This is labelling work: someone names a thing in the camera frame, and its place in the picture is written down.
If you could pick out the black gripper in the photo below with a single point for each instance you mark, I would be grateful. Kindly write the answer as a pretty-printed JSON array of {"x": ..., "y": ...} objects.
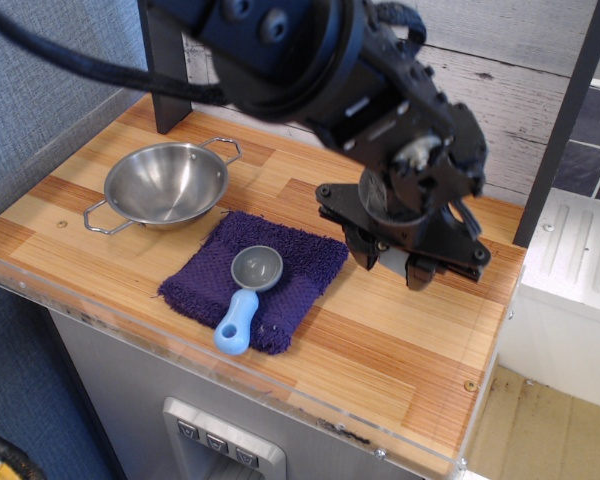
[{"x": 445, "y": 239}]

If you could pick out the white grey cube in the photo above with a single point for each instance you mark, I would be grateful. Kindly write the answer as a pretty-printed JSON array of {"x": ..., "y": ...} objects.
[{"x": 395, "y": 260}]

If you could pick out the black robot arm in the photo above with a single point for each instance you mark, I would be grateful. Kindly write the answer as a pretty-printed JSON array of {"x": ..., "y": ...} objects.
[{"x": 348, "y": 71}]

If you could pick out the purple terry cloth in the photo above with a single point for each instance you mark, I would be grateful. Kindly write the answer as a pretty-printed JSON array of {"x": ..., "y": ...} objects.
[{"x": 202, "y": 289}]

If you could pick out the white ribbed sink drainboard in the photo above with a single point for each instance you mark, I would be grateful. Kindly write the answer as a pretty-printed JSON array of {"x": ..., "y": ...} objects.
[{"x": 562, "y": 263}]

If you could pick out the silver dispenser button panel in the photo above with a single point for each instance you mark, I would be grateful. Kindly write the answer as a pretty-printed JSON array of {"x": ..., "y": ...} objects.
[{"x": 208, "y": 447}]

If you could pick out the clear acrylic edge guard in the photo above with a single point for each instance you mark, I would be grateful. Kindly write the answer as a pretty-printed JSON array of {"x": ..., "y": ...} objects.
[{"x": 385, "y": 370}]

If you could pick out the black yellow object at corner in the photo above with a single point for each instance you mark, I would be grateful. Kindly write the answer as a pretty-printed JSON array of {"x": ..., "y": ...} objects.
[{"x": 15, "y": 464}]

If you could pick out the blue handled grey scoop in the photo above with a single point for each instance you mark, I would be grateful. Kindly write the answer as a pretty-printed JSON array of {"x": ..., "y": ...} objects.
[{"x": 255, "y": 269}]

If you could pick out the stainless steel bowl with handles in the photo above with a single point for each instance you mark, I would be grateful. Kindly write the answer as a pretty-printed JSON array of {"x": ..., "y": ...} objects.
[{"x": 167, "y": 185}]

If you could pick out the right dark grey post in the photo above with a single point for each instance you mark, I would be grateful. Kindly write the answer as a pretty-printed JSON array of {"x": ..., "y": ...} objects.
[{"x": 584, "y": 69}]

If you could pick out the dark grey post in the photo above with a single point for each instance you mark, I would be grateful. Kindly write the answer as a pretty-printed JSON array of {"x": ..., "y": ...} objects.
[
  {"x": 584, "y": 69},
  {"x": 164, "y": 52}
]

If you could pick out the left dark grey post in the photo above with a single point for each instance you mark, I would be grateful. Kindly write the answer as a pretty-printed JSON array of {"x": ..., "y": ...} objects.
[{"x": 164, "y": 52}]

